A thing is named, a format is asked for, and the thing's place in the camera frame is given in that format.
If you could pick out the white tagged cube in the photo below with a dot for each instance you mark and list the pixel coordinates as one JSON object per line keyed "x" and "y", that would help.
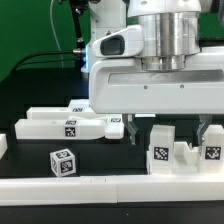
{"x": 63, "y": 162}

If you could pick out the white tagged sheet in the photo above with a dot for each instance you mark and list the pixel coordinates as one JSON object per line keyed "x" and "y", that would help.
{"x": 84, "y": 103}

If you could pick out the white block left edge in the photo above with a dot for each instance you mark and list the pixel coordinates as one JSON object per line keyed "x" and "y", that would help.
{"x": 3, "y": 145}

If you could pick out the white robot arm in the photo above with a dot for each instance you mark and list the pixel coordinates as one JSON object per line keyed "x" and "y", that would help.
{"x": 157, "y": 66}

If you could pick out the white tagged block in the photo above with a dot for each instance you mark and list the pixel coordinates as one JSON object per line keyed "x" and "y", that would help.
{"x": 161, "y": 149}

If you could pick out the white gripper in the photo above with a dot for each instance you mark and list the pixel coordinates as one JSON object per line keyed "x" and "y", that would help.
{"x": 120, "y": 83}

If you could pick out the white front rail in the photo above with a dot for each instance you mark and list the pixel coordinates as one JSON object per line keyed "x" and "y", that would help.
{"x": 111, "y": 189}

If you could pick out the white chair seat block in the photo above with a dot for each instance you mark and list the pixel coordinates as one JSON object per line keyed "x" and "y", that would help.
{"x": 185, "y": 159}

